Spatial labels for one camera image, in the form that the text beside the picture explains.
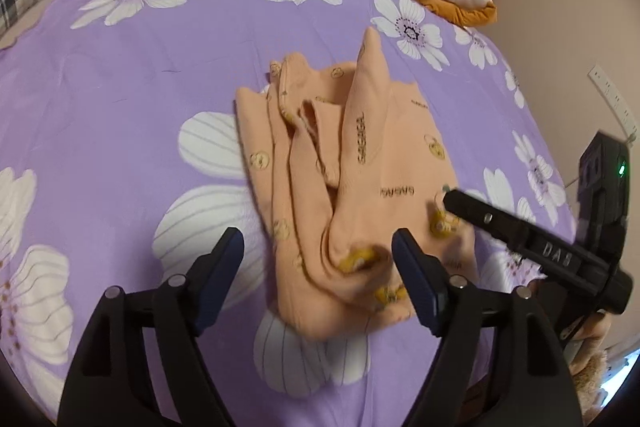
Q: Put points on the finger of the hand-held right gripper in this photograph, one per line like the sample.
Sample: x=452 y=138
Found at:
x=485 y=218

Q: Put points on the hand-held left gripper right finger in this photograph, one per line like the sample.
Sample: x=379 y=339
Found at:
x=412 y=277

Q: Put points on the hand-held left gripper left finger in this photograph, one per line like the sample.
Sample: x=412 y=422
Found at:
x=220 y=277

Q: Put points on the orange printed baby garment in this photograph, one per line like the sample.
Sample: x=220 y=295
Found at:
x=380 y=142

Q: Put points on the person's right forearm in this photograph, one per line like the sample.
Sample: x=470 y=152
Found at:
x=590 y=357

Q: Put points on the purple floral blanket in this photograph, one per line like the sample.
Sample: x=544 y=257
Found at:
x=125 y=97

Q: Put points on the white wall socket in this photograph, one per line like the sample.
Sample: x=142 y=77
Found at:
x=617 y=99

